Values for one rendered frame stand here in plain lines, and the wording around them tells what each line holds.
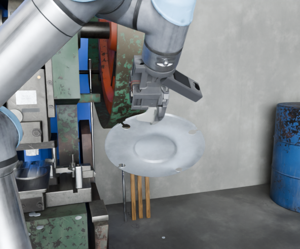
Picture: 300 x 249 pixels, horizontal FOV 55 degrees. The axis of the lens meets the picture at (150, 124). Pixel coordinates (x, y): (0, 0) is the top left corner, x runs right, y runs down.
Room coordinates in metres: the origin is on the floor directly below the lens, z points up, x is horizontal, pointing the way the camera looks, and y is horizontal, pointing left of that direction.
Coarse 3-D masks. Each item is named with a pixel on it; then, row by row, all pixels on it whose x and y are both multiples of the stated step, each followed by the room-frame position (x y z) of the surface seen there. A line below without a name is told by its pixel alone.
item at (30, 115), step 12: (24, 84) 1.08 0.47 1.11; (36, 84) 1.09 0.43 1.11; (12, 96) 1.07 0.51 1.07; (24, 96) 1.08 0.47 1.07; (36, 96) 1.09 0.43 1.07; (12, 108) 1.07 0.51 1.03; (24, 108) 1.08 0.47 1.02; (36, 108) 1.09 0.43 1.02; (24, 120) 1.08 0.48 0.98; (36, 120) 1.09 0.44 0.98; (48, 120) 1.11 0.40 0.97; (24, 132) 1.05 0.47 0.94; (36, 132) 1.05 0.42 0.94; (48, 132) 1.10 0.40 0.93
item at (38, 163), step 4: (44, 160) 1.21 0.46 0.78; (20, 164) 1.15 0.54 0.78; (24, 164) 1.15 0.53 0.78; (28, 164) 1.15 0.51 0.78; (32, 164) 1.17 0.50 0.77; (36, 164) 1.15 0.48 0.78; (40, 164) 1.15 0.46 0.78; (44, 164) 1.15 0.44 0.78; (48, 164) 1.15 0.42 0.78; (52, 164) 1.18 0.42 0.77; (16, 168) 1.10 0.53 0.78; (52, 168) 1.15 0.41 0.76; (52, 172) 1.14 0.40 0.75
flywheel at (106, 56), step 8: (112, 24) 1.19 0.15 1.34; (112, 32) 1.19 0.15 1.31; (104, 40) 1.54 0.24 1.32; (112, 40) 1.20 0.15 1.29; (104, 48) 1.54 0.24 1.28; (112, 48) 1.24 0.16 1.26; (104, 56) 1.53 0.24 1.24; (112, 56) 1.38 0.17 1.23; (104, 64) 1.51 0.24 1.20; (112, 64) 1.39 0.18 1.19; (104, 72) 1.49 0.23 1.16; (104, 80) 1.46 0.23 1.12; (112, 80) 1.39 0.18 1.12; (104, 88) 1.42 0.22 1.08; (112, 88) 1.40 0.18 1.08; (104, 96) 1.43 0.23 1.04; (112, 96) 1.33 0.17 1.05
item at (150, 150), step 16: (112, 128) 0.75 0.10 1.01; (128, 128) 0.75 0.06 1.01; (144, 128) 0.75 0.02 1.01; (160, 128) 0.75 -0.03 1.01; (176, 128) 0.75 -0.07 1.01; (192, 128) 0.75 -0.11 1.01; (112, 144) 0.79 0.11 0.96; (128, 144) 0.79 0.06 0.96; (144, 144) 0.80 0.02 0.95; (160, 144) 0.80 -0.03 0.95; (176, 144) 0.79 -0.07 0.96; (192, 144) 0.79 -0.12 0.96; (112, 160) 0.84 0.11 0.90; (128, 160) 0.84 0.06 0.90; (144, 160) 0.84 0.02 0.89; (160, 160) 0.84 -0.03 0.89; (176, 160) 0.84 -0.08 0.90; (192, 160) 0.84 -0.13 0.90; (160, 176) 0.89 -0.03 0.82
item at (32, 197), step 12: (24, 168) 1.08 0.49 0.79; (36, 168) 1.08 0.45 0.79; (48, 168) 1.10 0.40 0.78; (24, 180) 0.97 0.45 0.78; (36, 180) 0.97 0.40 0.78; (48, 180) 0.97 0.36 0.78; (24, 192) 0.87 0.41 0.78; (36, 192) 0.88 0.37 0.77; (24, 204) 0.98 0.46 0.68; (36, 204) 0.99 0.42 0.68
